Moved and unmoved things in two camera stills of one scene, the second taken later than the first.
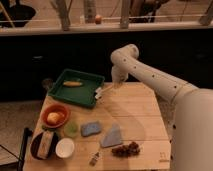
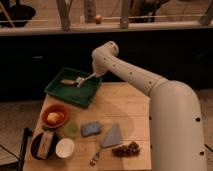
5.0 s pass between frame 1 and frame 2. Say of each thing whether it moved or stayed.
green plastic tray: stayed
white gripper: moved
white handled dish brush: moved
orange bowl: stayed
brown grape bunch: stayed
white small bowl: stayed
